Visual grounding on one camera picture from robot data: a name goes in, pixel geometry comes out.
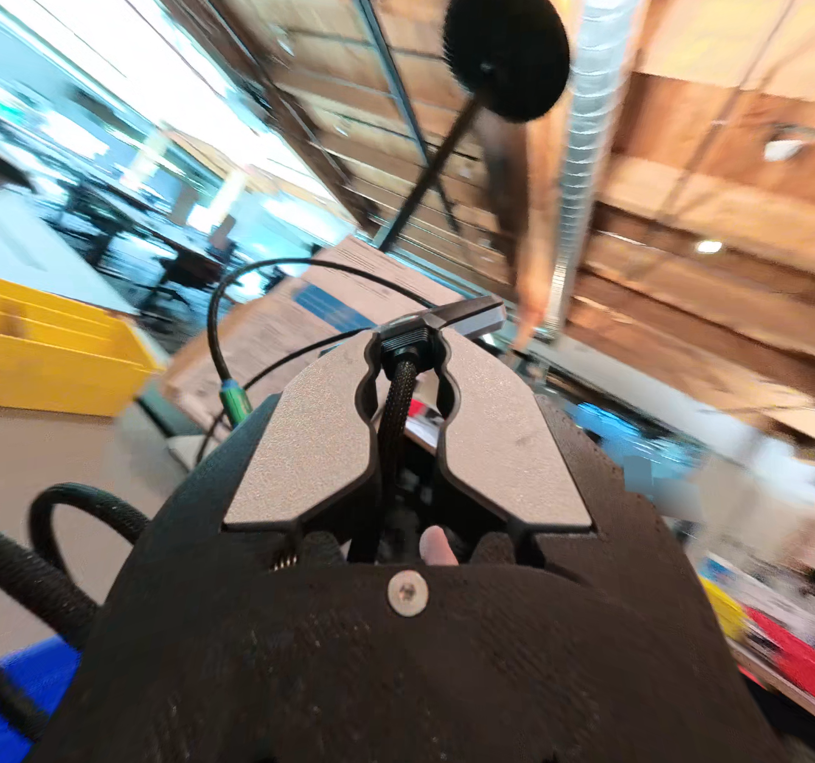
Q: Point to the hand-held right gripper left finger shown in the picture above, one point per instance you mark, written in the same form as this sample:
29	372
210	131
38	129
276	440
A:
305	445

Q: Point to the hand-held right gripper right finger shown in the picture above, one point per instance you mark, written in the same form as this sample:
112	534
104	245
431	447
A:
509	445

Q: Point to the yellow plastic bin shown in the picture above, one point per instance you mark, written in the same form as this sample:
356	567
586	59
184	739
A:
57	362

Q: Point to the person's right hand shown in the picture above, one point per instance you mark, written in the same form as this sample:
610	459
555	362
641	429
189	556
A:
438	546

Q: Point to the brown document stand with paper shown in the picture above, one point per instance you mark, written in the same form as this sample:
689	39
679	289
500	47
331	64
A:
286	324

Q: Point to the blue plastic bin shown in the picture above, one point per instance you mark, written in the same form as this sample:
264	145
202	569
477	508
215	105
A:
44	661

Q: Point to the white ceiling fixture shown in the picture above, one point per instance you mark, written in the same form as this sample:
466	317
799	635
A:
782	150

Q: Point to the silver spiral air duct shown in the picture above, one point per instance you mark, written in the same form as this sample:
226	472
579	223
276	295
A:
602	107

